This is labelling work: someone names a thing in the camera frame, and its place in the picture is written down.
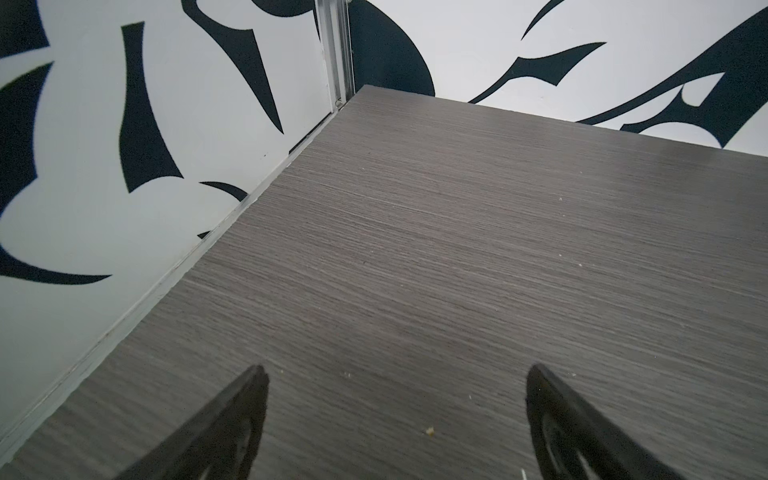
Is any aluminium corner post back left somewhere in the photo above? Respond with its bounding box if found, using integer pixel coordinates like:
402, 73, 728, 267
315, 0, 356, 113

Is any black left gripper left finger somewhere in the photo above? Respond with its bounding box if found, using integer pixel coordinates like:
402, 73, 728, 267
117, 365, 269, 479

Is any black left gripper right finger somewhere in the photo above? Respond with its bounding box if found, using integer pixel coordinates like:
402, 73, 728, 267
526, 363, 682, 479

